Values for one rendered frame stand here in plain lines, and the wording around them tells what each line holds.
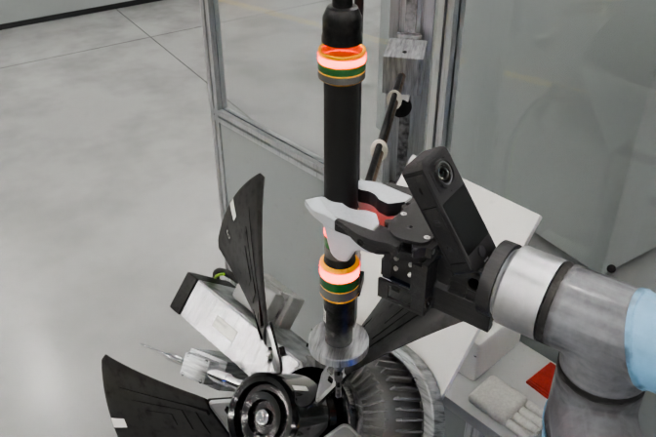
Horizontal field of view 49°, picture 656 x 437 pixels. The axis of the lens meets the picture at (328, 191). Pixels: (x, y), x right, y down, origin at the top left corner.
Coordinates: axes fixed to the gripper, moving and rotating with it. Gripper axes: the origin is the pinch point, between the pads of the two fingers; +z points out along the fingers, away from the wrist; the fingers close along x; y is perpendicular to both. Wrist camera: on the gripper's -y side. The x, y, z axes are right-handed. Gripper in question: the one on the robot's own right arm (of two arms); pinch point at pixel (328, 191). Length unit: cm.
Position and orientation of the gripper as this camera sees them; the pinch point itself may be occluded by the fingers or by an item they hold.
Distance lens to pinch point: 74.2
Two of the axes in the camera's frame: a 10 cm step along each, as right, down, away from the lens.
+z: -8.0, -3.2, 5.0
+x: 6.0, -4.4, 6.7
